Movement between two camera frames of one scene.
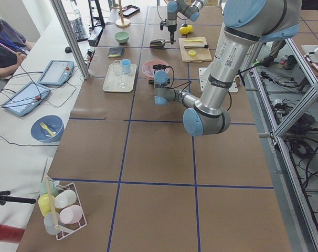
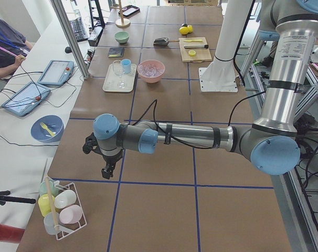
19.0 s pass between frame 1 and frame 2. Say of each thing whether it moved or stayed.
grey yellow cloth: stayed
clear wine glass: stayed
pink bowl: moved
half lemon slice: stayed
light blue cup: stayed
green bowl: stayed
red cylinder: stayed
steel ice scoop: moved
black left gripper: moved
